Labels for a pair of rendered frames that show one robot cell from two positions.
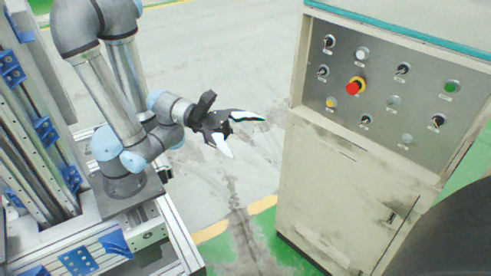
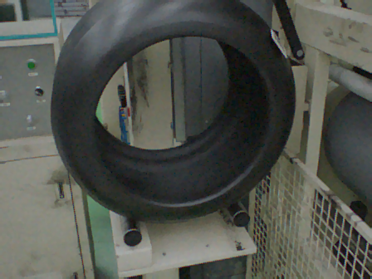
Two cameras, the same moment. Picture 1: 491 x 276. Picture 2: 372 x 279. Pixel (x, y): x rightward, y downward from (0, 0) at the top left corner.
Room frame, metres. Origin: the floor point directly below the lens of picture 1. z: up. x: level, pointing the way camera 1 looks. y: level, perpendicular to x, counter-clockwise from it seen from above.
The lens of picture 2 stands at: (-0.58, 0.43, 1.56)
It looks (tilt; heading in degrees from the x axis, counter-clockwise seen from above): 25 degrees down; 303
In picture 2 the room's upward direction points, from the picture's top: 1 degrees counter-clockwise
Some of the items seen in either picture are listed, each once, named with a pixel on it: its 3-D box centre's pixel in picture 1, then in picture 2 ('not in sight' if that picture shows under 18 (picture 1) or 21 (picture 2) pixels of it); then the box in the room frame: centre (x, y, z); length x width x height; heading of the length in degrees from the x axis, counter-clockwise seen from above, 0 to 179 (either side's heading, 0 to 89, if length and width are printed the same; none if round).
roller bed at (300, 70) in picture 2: not in sight; (269, 103); (-0.09, -0.85, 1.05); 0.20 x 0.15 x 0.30; 136
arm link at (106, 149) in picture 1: (114, 148); not in sight; (0.73, 0.43, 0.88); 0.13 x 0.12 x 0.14; 147
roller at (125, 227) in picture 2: not in sight; (124, 200); (0.11, -0.32, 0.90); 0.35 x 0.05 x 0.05; 136
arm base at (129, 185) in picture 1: (122, 173); not in sight; (0.72, 0.43, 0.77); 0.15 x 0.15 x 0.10
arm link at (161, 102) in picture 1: (166, 105); not in sight; (0.75, 0.23, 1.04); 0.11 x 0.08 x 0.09; 57
